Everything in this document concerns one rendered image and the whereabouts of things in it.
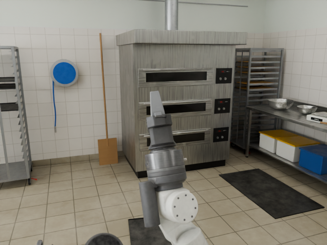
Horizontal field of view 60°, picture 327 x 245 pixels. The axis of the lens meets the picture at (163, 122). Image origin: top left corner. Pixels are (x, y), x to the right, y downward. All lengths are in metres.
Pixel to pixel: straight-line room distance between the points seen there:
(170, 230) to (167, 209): 0.10
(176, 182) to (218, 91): 3.63
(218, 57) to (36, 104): 2.77
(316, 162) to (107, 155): 2.98
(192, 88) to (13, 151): 2.87
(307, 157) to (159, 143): 3.69
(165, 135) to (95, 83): 4.07
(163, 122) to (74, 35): 4.08
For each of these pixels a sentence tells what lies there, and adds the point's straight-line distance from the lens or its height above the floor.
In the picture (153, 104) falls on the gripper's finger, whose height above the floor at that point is 1.62.
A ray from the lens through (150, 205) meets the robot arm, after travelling 0.63.
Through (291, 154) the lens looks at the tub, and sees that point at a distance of 4.42.
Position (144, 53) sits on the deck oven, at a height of 1.74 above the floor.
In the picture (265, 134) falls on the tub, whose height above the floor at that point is 0.49.
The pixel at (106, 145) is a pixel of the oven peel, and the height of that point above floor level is 0.31.
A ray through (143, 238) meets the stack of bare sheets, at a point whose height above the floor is 0.02.
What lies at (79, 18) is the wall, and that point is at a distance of 4.65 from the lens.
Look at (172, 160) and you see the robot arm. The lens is 0.62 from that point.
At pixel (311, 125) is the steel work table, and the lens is 3.91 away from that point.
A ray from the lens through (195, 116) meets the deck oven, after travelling 4.10.
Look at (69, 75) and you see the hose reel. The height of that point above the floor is 1.42.
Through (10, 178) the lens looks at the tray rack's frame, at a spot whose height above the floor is 0.15.
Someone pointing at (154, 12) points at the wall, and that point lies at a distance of 4.88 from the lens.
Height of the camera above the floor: 1.73
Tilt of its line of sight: 14 degrees down
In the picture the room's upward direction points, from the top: straight up
